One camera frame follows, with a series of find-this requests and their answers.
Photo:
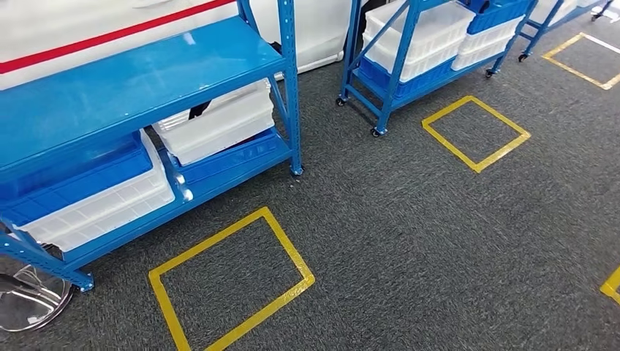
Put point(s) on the blue wheeled shelf rack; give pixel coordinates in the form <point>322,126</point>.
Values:
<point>537,26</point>
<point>402,72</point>

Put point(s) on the white car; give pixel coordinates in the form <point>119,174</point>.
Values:
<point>315,29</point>

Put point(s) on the long red barrier belt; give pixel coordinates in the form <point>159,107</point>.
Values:
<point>106,36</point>

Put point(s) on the blue metal shelf rack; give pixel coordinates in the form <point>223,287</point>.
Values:
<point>135,82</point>

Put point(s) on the yellow floor tape square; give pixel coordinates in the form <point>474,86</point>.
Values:
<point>612,286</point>
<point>477,164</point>

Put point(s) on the dark stanchion with chrome base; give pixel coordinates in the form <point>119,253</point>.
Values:
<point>29,303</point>

